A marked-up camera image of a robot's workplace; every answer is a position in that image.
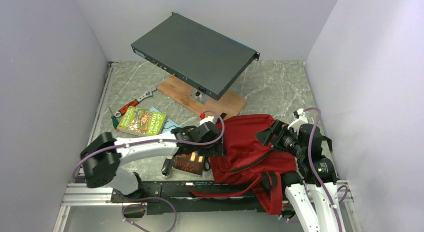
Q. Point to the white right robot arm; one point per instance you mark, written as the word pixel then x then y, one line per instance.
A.
pixel 312 189

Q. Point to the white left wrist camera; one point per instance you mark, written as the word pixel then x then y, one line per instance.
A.
pixel 213 118

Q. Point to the green treehouse book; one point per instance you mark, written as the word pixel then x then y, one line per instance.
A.
pixel 142 122

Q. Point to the red backpack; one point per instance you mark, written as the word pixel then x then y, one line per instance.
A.
pixel 249 162

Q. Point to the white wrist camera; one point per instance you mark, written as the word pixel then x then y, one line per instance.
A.
pixel 213 118
pixel 299 119

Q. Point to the dark DiCamillo book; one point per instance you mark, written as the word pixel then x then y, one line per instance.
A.
pixel 192 164

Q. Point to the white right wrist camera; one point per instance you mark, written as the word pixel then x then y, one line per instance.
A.
pixel 299 119

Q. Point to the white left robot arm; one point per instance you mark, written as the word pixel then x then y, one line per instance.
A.
pixel 103 159

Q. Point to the light blue notebook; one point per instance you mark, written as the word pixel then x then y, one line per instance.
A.
pixel 169 124

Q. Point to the red handled adjustable wrench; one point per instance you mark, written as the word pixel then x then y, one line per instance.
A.
pixel 136 101

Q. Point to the beige black stapler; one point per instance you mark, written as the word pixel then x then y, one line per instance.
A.
pixel 167 167

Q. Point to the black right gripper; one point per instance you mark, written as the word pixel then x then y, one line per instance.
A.
pixel 277 127

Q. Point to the wooden base board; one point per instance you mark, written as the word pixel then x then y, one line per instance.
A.
pixel 230 103

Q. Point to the metal stand bracket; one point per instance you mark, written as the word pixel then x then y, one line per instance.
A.
pixel 199 96

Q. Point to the aluminium frame rail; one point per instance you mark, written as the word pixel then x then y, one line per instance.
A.
pixel 76 194

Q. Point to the green handled screwdriver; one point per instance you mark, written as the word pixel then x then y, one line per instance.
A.
pixel 115 122

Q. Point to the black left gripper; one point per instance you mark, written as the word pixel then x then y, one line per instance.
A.
pixel 217 149

